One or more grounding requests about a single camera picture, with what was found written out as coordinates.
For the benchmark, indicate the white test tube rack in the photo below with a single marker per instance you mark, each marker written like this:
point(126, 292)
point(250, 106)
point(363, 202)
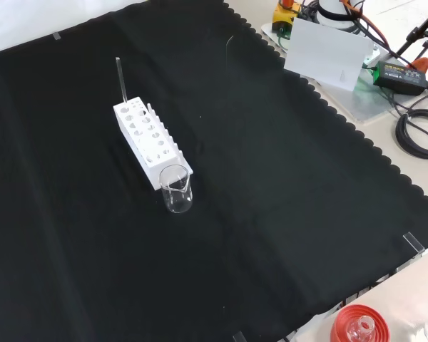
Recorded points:
point(134, 150)

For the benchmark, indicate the small clear glass beaker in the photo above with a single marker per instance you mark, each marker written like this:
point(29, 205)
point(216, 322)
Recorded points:
point(178, 203)

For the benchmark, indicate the black bench cloth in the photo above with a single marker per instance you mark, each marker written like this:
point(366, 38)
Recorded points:
point(271, 178)

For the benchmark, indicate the pale board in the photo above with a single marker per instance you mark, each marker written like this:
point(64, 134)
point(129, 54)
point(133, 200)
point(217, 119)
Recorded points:
point(324, 53)

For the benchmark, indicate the yellow stop button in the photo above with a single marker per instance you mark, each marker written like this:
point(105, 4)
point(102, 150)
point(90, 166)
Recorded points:
point(283, 18)

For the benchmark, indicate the clear plastic cloth clip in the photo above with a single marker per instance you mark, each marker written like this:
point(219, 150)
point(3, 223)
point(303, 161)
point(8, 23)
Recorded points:
point(239, 337)
point(413, 243)
point(56, 36)

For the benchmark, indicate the red ribbed funnel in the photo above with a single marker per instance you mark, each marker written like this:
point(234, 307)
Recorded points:
point(342, 320)

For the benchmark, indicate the black power adapter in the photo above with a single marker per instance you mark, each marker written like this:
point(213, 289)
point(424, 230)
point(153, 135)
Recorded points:
point(399, 76)

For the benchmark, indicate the small clear glass flask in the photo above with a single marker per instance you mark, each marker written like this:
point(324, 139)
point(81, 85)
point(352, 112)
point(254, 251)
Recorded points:
point(361, 329)

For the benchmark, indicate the orange clamp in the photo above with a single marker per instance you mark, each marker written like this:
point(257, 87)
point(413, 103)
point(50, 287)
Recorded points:
point(422, 65)

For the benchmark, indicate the black tripod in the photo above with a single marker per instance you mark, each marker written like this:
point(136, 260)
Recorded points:
point(419, 30)

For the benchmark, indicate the metal base plate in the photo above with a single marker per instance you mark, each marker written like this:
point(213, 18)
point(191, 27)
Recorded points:
point(364, 103)

